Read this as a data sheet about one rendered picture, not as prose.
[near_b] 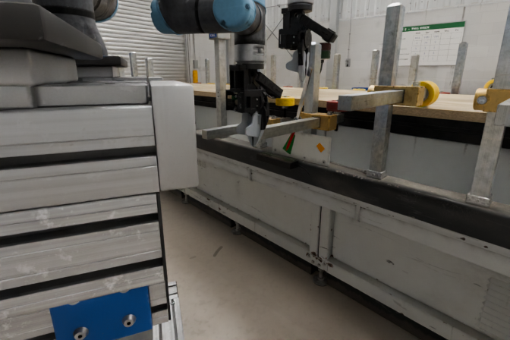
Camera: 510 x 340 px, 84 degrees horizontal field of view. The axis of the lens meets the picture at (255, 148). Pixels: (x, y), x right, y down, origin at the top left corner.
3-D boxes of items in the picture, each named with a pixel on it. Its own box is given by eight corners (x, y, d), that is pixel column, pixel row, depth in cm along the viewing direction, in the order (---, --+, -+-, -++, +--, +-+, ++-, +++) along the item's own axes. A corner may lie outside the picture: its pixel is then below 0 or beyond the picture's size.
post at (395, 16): (379, 179, 84) (401, 1, 72) (368, 176, 86) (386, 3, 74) (384, 176, 86) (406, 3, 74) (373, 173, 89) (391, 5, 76)
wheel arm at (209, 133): (207, 142, 94) (206, 129, 93) (202, 140, 97) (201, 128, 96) (290, 126, 124) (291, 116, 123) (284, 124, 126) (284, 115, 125)
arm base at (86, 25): (20, 55, 57) (9, 0, 54) (45, 58, 71) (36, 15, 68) (103, 56, 62) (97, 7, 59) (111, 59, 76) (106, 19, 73)
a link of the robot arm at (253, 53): (250, 47, 74) (273, 45, 69) (250, 65, 76) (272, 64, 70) (228, 45, 69) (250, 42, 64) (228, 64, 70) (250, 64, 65)
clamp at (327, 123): (328, 131, 93) (329, 115, 91) (295, 126, 102) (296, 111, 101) (337, 129, 96) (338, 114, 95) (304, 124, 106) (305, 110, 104)
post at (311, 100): (308, 181, 103) (316, 41, 91) (300, 179, 106) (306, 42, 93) (313, 179, 106) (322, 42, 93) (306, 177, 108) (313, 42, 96)
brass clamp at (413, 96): (415, 107, 72) (418, 86, 71) (364, 103, 82) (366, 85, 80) (423, 105, 76) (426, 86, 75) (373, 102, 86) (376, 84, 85)
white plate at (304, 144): (328, 167, 95) (330, 137, 92) (271, 152, 113) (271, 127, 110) (328, 166, 95) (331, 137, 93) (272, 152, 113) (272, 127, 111)
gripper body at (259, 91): (225, 112, 73) (224, 64, 70) (250, 110, 78) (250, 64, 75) (245, 115, 67) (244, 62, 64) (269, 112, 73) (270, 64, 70)
